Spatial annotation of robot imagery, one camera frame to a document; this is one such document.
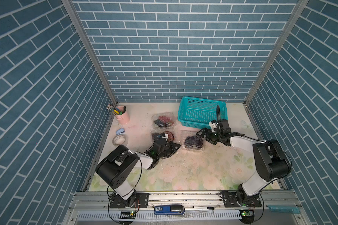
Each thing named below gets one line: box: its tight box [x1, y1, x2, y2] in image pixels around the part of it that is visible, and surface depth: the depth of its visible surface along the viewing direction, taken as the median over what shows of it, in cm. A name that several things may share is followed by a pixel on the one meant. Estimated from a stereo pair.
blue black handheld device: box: [153, 204, 185, 215], surface depth 70 cm
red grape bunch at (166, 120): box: [158, 115, 175, 126], surface depth 107 cm
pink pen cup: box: [113, 105, 131, 126], surface depth 101 cm
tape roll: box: [112, 134, 129, 147], surface depth 98 cm
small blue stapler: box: [115, 127, 126, 135], surface depth 101 cm
